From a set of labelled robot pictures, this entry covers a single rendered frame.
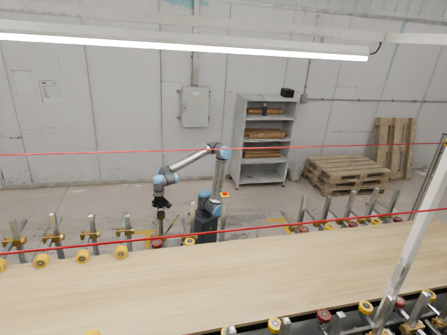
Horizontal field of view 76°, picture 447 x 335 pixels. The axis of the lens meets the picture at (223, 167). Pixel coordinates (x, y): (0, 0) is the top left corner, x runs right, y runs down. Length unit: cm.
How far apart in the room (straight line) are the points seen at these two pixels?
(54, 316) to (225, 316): 95
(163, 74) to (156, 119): 70
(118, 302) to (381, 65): 545
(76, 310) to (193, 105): 324
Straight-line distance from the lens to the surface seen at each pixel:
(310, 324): 215
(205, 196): 297
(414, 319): 221
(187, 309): 190
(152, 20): 156
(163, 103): 464
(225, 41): 159
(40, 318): 205
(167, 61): 455
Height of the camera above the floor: 238
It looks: 25 degrees down
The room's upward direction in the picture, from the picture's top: 4 degrees clockwise
